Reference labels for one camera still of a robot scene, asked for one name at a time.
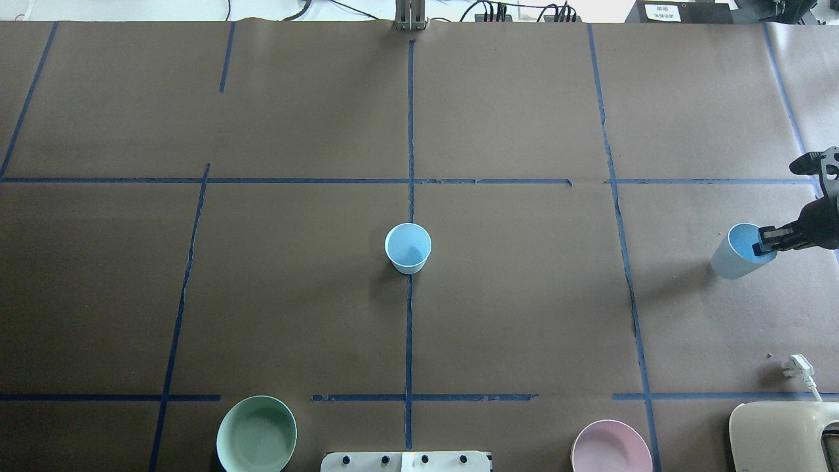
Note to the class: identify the aluminium frame post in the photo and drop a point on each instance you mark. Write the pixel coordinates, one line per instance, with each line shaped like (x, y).
(410, 15)

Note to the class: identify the black box with label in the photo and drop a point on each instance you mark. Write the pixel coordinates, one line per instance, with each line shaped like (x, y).
(681, 12)

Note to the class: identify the cream toaster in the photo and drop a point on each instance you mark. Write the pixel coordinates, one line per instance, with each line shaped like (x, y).
(784, 436)

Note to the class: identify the light blue cup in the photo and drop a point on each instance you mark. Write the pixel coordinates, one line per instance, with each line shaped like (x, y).
(408, 247)
(734, 257)

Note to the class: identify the white camera mast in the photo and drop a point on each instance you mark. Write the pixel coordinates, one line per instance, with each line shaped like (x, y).
(446, 460)

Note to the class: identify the pink bowl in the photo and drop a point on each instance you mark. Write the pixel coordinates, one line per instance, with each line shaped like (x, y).
(610, 445)

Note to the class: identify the green bowl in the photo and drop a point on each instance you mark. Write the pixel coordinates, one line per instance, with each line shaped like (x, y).
(257, 434)

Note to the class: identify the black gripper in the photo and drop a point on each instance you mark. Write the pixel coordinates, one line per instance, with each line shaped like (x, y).
(820, 225)

